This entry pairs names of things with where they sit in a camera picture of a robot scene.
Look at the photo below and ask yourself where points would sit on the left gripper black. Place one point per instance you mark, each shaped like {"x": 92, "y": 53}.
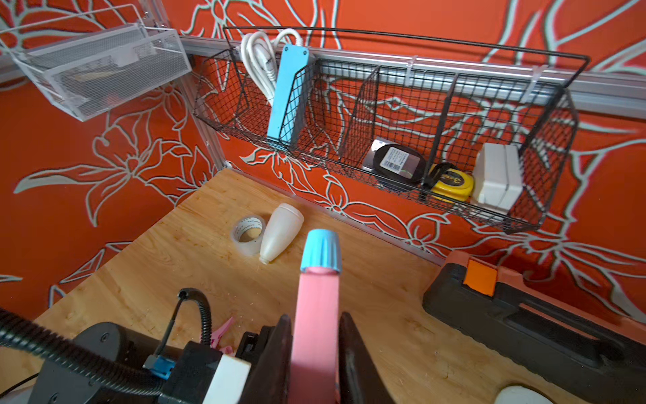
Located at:
{"x": 252, "y": 345}

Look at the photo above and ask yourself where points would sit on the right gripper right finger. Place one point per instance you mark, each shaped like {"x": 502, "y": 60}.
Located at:
{"x": 360, "y": 381}

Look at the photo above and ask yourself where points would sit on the pink blue spray nozzle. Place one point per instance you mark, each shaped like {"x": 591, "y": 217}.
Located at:
{"x": 313, "y": 362}

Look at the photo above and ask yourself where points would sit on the white spray bottle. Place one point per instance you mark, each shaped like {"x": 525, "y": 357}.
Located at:
{"x": 283, "y": 227}

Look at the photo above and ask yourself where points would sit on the white tape roll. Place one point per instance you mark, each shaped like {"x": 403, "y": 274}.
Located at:
{"x": 517, "y": 394}

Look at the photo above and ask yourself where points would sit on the black yellow tape measure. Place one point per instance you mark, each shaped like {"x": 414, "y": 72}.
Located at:
{"x": 450, "y": 183}

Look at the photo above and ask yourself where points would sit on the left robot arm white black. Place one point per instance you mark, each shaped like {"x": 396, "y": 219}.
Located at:
{"x": 108, "y": 363}

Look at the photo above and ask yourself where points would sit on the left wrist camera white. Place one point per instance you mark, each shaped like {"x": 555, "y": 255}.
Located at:
{"x": 205, "y": 375}

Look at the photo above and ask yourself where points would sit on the clear plastic wall bin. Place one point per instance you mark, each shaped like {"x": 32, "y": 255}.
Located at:
{"x": 88, "y": 57}

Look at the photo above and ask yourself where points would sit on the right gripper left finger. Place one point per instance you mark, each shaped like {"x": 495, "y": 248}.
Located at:
{"x": 268, "y": 382}

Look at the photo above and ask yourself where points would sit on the white small box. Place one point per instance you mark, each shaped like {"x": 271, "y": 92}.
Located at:
{"x": 497, "y": 173}

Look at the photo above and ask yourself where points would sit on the black round device with label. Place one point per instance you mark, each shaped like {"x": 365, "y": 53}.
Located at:
{"x": 396, "y": 167}

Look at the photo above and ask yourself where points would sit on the black wire basket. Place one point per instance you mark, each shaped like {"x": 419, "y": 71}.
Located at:
{"x": 445, "y": 114}

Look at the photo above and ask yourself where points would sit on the clear tape roll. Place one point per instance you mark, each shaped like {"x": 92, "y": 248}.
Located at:
{"x": 247, "y": 235}

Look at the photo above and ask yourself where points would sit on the black orange tool case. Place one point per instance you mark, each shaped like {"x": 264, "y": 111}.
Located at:
{"x": 598, "y": 360}

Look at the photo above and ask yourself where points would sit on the light blue box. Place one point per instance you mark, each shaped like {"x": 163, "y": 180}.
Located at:
{"x": 280, "y": 131}

